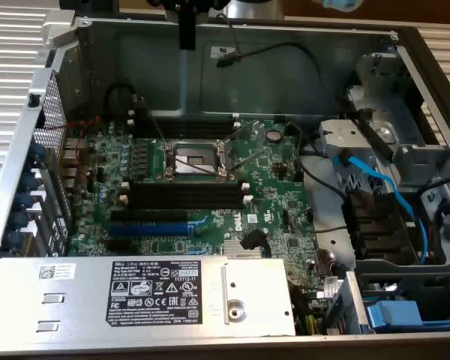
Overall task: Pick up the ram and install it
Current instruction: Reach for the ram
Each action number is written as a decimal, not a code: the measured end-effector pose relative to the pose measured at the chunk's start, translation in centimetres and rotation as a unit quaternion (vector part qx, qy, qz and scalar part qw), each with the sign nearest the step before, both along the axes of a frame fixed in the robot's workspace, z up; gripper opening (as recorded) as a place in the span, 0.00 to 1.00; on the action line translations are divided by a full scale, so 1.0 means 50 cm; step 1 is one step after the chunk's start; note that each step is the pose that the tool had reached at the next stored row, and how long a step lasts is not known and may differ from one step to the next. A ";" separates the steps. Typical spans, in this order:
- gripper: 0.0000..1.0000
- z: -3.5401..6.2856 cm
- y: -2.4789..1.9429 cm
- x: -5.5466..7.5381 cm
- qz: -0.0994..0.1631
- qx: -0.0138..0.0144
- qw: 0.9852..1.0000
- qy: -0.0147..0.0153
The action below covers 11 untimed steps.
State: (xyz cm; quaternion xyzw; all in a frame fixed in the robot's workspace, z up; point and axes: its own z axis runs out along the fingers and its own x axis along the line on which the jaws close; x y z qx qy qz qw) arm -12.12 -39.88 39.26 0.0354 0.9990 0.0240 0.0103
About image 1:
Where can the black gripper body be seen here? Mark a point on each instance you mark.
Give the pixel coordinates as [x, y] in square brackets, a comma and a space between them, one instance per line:
[165, 3]

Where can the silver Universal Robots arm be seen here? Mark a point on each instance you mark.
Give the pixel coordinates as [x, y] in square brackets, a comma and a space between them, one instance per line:
[255, 11]

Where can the RAM slot white latches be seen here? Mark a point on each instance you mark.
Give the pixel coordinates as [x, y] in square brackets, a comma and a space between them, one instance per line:
[191, 128]
[191, 116]
[187, 198]
[187, 185]

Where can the thin metal locking lever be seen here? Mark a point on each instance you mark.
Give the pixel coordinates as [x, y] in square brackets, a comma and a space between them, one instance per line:
[247, 160]
[154, 119]

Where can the silver open PC case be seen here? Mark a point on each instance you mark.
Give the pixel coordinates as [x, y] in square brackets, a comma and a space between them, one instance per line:
[270, 86]

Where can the silver aluminium corner block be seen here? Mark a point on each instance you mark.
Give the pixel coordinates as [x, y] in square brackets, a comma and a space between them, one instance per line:
[58, 26]

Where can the CPU socket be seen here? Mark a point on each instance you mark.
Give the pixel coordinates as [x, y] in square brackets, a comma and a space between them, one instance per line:
[195, 161]

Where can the round coin cell battery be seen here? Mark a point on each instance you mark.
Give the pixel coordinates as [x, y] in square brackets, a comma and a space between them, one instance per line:
[273, 135]

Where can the metal rear port block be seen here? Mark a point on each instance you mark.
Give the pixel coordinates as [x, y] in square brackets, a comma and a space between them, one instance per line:
[73, 161]

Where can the green Dell motherboard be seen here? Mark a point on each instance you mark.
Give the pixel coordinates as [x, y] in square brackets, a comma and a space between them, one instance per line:
[270, 195]

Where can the grey metal disk bay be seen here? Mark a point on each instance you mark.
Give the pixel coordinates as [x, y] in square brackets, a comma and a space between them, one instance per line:
[341, 135]

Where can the long black expansion slot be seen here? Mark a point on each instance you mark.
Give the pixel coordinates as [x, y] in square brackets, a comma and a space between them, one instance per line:
[150, 216]

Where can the blue slot retention clip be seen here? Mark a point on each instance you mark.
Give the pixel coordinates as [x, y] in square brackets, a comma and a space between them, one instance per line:
[22, 200]
[37, 152]
[29, 180]
[12, 240]
[18, 219]

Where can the blue expansion slot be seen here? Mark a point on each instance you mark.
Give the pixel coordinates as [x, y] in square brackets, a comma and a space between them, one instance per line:
[150, 229]

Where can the silver finned chipset heatsink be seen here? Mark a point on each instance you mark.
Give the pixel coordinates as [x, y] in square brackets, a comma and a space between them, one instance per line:
[232, 249]

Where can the short black expansion slot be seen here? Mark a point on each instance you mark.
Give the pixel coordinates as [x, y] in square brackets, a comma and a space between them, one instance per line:
[118, 245]

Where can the silver power supply unit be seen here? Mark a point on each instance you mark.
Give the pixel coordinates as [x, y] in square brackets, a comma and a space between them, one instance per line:
[78, 300]

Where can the dark grey disk bay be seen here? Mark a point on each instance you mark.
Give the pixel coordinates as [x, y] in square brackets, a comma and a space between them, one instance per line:
[397, 270]

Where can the blue plastic bay latch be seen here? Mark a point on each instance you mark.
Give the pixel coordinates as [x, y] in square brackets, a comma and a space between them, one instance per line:
[393, 313]

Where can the black ribbed plastic bracket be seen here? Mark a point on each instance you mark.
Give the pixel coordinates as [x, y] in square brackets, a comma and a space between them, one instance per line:
[375, 225]

